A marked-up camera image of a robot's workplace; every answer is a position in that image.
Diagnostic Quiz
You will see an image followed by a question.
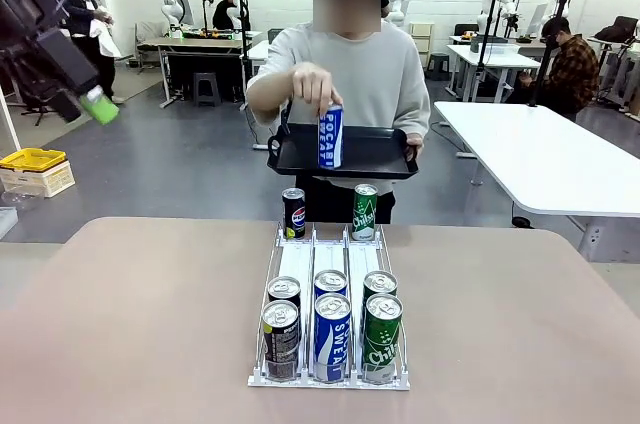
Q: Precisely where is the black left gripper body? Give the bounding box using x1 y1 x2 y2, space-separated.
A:
0 0 100 113

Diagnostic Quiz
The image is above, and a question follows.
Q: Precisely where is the blue Pocari Sweat can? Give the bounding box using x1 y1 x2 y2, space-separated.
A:
313 269 349 299
317 103 346 171
314 292 353 384

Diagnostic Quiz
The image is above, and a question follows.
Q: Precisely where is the black plastic serving tray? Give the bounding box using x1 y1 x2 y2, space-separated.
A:
267 121 420 180

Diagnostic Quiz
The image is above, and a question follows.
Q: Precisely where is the person's left forearm grey sleeve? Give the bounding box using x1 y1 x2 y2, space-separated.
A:
392 93 432 143

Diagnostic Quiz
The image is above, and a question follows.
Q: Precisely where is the person's right forearm grey sleeve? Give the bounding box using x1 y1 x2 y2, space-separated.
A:
246 66 301 125

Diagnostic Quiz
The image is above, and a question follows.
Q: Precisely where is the seated person in black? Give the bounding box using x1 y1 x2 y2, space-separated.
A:
211 0 251 33

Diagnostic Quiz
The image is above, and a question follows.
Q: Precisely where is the person in grey sweater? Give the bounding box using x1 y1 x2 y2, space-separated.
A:
246 18 432 225

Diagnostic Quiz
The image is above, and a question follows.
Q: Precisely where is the seated person in plaid shirt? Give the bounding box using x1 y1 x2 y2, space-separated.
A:
518 17 601 121

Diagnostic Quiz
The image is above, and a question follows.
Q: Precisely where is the person's right hand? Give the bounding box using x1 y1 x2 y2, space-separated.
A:
292 62 345 115

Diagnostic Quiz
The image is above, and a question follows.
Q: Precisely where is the person's left hand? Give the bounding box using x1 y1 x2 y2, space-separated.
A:
404 135 426 161

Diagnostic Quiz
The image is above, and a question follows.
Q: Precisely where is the standing man in dark clothes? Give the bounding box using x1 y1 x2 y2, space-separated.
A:
59 0 125 105

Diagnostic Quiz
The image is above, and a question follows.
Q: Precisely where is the yellow plastic crate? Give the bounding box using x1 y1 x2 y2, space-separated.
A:
0 147 68 171

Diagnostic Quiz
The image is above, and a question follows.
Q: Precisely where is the white plastic crate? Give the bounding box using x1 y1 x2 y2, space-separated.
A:
0 161 77 199

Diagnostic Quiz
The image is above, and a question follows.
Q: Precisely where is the grey plastic stool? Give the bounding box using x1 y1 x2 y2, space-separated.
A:
427 52 452 82
192 72 222 108

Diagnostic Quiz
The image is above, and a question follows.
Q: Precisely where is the brown background desk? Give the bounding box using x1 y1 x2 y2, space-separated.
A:
156 35 264 109

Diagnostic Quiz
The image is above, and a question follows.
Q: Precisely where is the black Pepsi can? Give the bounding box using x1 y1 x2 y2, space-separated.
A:
267 275 302 308
260 299 301 382
281 187 307 240

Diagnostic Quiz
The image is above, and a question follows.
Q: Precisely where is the green Chilsung cider can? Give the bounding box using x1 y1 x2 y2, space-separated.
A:
362 270 399 301
362 293 404 385
351 183 379 242

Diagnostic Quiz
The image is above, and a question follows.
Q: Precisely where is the white drawer cabinet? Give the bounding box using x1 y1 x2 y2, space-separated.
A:
409 22 435 69

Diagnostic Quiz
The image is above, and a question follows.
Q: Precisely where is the white background desk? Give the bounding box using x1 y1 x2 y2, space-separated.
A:
445 43 542 104

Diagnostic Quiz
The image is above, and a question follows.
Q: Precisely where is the large white table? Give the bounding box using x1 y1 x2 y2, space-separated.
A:
433 100 640 263

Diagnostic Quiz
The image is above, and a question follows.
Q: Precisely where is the black camera stand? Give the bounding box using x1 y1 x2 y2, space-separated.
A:
473 0 502 93
528 0 574 108
233 0 252 73

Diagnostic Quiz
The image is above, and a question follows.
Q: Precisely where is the white wire can dispenser rack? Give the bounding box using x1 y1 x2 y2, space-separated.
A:
247 221 411 391

